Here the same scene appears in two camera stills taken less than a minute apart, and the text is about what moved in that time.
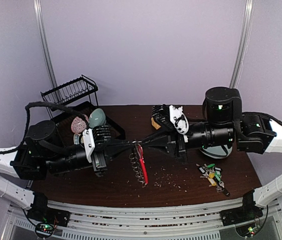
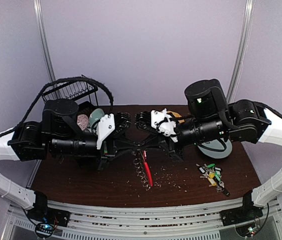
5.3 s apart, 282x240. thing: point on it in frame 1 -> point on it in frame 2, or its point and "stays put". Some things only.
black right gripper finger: [159, 137] stays put
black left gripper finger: [115, 143] stays put
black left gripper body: [98, 162] -> [107, 152]
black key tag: [202, 170] stays put
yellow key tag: [211, 179] stays put
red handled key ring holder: [138, 164] -> [148, 168]
